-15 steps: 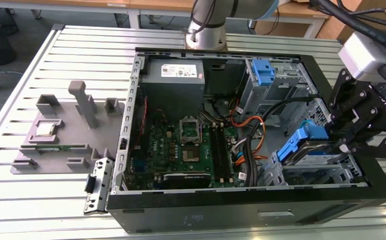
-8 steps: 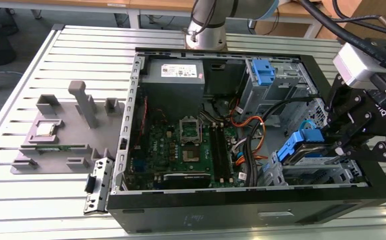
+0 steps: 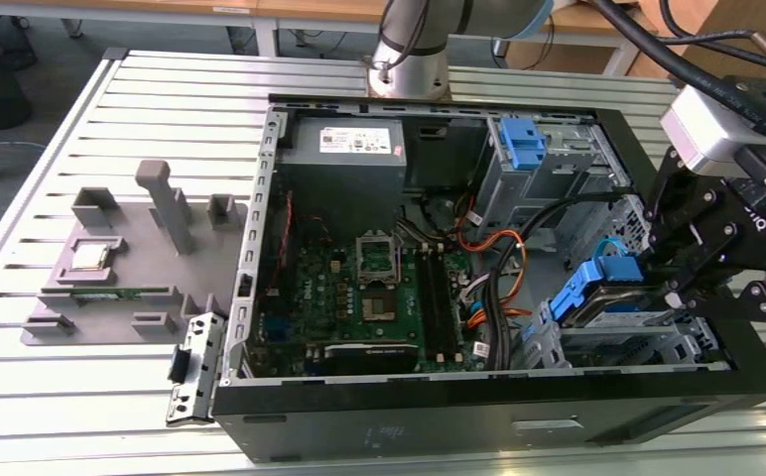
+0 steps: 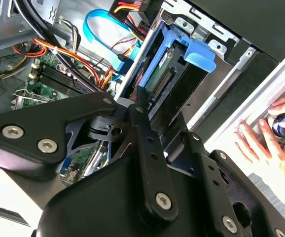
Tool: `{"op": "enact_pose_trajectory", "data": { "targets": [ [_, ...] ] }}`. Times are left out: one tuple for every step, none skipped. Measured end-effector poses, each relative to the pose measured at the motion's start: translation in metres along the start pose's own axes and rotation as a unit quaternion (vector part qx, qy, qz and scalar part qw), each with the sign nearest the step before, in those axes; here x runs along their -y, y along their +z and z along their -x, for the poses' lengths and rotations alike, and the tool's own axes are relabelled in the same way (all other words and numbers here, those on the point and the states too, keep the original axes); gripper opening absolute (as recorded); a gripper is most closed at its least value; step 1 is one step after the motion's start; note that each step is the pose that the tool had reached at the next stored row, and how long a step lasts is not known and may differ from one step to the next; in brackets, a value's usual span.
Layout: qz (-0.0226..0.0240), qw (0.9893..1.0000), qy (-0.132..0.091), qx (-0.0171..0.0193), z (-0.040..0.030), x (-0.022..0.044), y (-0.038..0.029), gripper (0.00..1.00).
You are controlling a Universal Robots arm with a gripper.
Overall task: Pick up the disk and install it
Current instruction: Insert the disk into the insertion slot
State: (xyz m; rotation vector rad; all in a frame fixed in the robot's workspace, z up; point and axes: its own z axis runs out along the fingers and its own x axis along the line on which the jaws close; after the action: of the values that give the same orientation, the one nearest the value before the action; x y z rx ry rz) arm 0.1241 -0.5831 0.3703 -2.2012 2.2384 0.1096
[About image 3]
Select metal disk bay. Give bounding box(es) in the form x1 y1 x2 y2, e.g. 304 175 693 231
527 292 714 371

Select metal optical drive cage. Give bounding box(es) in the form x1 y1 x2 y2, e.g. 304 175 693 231
474 113 629 239

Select long desk grey frame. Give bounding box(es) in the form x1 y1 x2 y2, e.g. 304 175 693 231
0 0 383 56

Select green RAM stick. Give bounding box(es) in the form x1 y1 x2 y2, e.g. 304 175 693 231
41 286 166 302

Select green motherboard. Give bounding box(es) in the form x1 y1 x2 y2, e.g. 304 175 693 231
248 242 490 376

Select metal socket cover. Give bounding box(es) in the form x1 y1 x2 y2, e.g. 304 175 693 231
354 232 403 290

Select black cable bundle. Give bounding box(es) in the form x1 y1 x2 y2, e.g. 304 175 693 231
487 190 633 371

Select hard disk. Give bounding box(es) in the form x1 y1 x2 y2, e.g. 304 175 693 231
544 256 680 331

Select black graphics card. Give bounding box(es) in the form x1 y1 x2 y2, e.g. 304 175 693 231
302 341 421 376

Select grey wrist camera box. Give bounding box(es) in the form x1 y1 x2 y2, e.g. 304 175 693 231
660 83 766 175

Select thin red fan wire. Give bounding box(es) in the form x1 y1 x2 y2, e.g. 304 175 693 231
263 191 331 298

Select blue data wire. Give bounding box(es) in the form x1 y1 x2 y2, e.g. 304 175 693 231
596 237 630 260

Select black PC case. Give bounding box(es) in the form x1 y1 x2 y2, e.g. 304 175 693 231
210 92 766 465

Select grey parts rack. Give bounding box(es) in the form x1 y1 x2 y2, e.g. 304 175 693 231
17 159 251 348

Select grey power supply unit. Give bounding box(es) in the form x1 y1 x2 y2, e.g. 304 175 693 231
275 117 410 219

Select silver CPU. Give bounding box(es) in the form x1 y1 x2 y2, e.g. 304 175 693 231
68 246 113 273

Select wooden cabinet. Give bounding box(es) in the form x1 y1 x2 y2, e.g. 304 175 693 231
633 0 766 140

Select blue plastic drive latch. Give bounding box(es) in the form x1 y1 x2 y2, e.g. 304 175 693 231
498 117 546 170

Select orange red wire bundle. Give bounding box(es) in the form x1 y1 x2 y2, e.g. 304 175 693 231
454 230 531 318

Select CPU socket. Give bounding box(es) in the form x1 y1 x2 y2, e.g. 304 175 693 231
359 289 401 323

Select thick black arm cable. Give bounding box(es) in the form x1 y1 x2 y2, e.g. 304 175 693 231
593 0 766 150

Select wooden desk white legs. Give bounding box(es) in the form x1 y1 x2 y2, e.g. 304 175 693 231
494 0 660 75

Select black RAM slot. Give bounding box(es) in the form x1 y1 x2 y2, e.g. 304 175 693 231
434 245 457 362
417 245 439 362
425 245 449 362
442 245 466 362

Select metal expansion slot bracket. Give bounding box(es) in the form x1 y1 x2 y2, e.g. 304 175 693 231
164 310 226 427

